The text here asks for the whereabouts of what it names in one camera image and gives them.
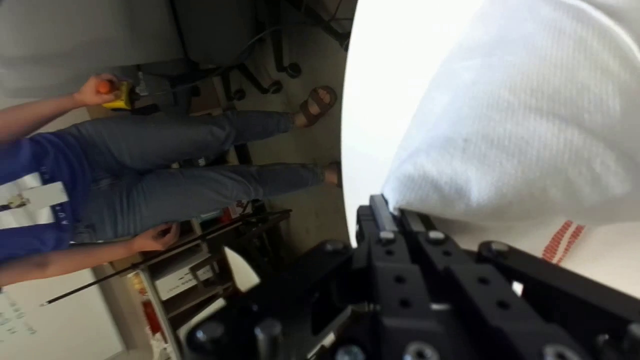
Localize wooden shelf unit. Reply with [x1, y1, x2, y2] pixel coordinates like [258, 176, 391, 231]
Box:
[125, 225, 268, 360]

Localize red storage box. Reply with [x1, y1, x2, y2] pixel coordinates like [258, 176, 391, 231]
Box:
[140, 298, 166, 343]

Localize seated person blue jeans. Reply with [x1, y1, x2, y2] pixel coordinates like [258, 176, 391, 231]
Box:
[0, 72, 342, 288]

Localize yellow orange handheld controller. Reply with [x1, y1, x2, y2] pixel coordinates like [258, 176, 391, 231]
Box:
[98, 73, 136, 112]

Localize white towel red stripes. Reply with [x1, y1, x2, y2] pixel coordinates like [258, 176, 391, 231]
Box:
[379, 0, 640, 298]

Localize whiteboard with green scribbles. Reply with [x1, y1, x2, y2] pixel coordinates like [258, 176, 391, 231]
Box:
[0, 276, 127, 360]

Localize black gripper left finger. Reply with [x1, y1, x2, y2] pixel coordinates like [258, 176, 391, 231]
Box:
[187, 194, 428, 360]

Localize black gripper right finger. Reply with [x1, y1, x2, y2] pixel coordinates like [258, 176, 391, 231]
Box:
[397, 210, 640, 360]

